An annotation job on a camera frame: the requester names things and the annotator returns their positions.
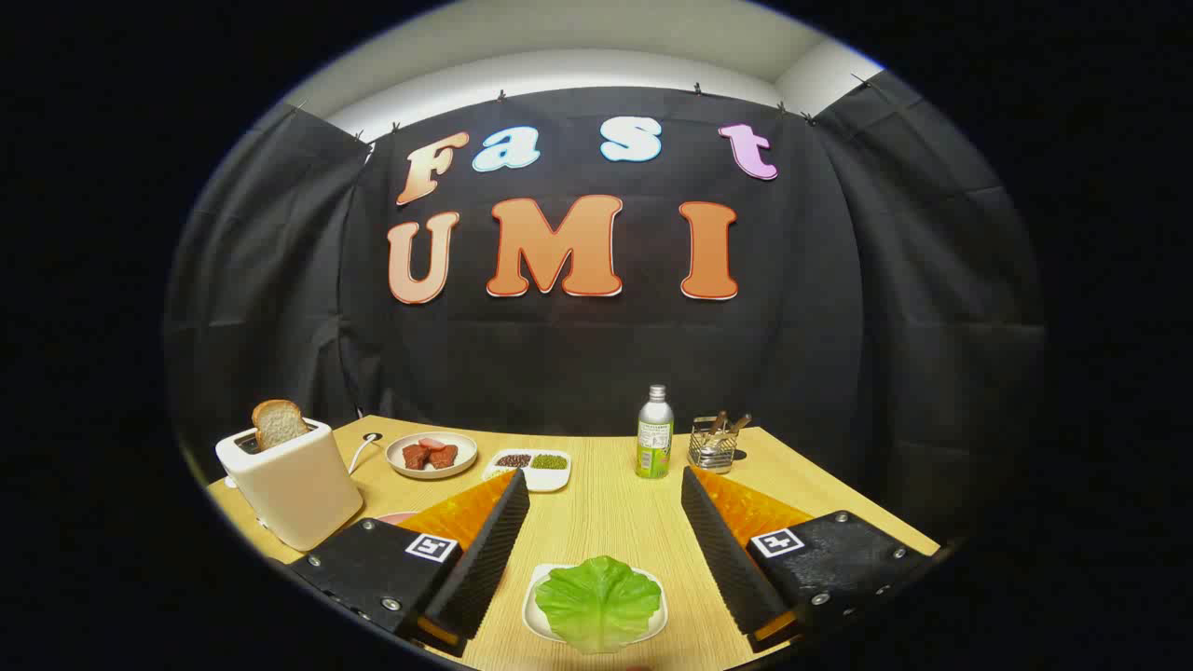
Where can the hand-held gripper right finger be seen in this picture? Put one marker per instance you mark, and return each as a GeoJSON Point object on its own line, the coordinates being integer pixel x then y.
{"type": "Point", "coordinates": [727, 559]}

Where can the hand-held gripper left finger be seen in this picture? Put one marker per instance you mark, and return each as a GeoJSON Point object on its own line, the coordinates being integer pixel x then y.
{"type": "Point", "coordinates": [480, 559]}

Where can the green lettuce leaf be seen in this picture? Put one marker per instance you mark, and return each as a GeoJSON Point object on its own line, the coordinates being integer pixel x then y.
{"type": "Point", "coordinates": [596, 601]}

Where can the brown-crust bread slice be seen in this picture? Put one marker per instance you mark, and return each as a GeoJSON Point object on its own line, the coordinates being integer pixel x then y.
{"type": "Point", "coordinates": [278, 424]}

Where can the white square plate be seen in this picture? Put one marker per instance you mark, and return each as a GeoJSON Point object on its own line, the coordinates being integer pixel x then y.
{"type": "Point", "coordinates": [530, 610]}

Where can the pink round plate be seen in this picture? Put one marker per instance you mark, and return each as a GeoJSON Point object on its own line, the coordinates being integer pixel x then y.
{"type": "Point", "coordinates": [396, 516]}

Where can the pile of dark beans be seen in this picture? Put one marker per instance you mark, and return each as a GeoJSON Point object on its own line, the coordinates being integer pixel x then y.
{"type": "Point", "coordinates": [514, 460]}

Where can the white divided tray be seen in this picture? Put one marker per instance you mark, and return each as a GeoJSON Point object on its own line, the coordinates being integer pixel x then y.
{"type": "Point", "coordinates": [550, 481]}

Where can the brown meat piece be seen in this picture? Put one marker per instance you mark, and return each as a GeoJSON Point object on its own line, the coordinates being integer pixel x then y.
{"type": "Point", "coordinates": [444, 457]}
{"type": "Point", "coordinates": [416, 458]}

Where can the grey round plate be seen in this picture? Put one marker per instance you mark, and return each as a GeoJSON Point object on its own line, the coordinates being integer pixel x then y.
{"type": "Point", "coordinates": [401, 470]}

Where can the pile of green beans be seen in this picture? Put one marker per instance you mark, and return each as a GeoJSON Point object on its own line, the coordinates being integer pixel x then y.
{"type": "Point", "coordinates": [549, 461]}

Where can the red sausage slice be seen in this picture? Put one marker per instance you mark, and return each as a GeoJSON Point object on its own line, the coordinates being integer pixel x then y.
{"type": "Point", "coordinates": [432, 444]}

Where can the silver bottle with green label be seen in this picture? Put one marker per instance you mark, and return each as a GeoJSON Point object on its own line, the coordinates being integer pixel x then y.
{"type": "Point", "coordinates": [654, 447]}

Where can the white toaster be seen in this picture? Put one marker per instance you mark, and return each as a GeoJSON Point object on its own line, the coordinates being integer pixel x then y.
{"type": "Point", "coordinates": [298, 485]}

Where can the black backdrop cloth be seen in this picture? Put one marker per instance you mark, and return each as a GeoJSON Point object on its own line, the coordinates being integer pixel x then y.
{"type": "Point", "coordinates": [596, 354]}

